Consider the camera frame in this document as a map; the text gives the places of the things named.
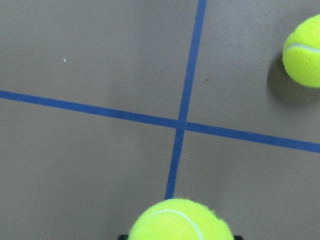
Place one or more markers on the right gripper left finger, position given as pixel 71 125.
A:
pixel 123 237

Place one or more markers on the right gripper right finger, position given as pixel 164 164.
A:
pixel 238 237

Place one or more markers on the yellow tennis ball wilson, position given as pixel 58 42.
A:
pixel 301 53

